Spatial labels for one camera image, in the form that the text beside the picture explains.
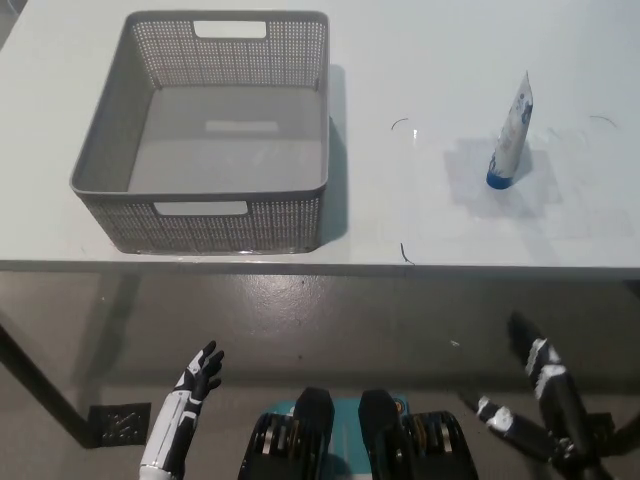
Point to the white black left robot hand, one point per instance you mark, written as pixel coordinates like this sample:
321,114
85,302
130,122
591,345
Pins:
187,395

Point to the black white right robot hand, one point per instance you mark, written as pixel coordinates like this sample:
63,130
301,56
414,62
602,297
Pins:
555,390

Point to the white blue shampoo tube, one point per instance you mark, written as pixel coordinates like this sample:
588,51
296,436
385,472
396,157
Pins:
507,145

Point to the black floor plate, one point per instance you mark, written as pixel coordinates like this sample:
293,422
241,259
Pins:
122,422
602,425

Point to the black table leg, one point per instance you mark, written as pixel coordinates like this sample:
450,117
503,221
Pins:
40,382
630,426

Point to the black teal robot body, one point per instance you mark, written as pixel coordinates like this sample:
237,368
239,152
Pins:
312,415

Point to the grey perforated plastic basket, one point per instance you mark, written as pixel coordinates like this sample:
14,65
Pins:
285,227

